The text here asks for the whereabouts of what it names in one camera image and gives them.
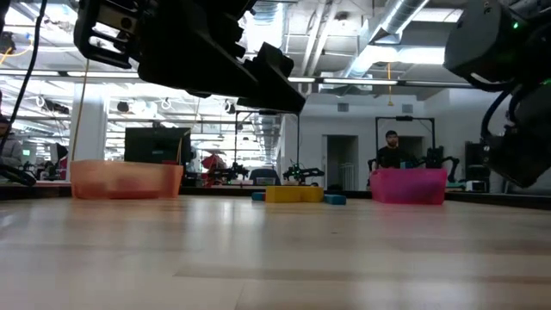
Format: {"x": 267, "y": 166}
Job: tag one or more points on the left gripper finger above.
{"x": 275, "y": 86}

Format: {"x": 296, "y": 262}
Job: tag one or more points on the blue wooden block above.
{"x": 258, "y": 196}
{"x": 335, "y": 200}
{"x": 406, "y": 165}

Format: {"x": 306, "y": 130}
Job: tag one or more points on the yellow wooden block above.
{"x": 282, "y": 194}
{"x": 312, "y": 194}

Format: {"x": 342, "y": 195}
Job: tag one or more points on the black background robot arm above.
{"x": 228, "y": 172}
{"x": 301, "y": 172}

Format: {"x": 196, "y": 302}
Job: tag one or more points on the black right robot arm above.
{"x": 486, "y": 39}

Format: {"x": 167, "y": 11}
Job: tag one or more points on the small white device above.
{"x": 475, "y": 186}

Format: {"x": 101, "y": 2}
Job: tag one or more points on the long overhead light bar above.
{"x": 103, "y": 74}

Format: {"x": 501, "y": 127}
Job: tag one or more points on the black office chair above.
{"x": 264, "y": 174}

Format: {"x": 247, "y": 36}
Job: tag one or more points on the red background object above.
{"x": 214, "y": 165}

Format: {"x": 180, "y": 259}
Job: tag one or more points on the black monitor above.
{"x": 157, "y": 145}

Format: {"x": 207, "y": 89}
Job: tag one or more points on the red translucent plastic bin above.
{"x": 408, "y": 186}

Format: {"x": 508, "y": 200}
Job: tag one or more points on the white pillar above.
{"x": 90, "y": 125}

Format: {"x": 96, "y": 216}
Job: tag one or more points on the orange translucent plastic bin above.
{"x": 129, "y": 178}

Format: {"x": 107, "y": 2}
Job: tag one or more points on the black background rig frame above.
{"x": 297, "y": 138}
{"x": 404, "y": 117}

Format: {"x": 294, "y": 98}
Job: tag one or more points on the black aluminium table frame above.
{"x": 193, "y": 190}

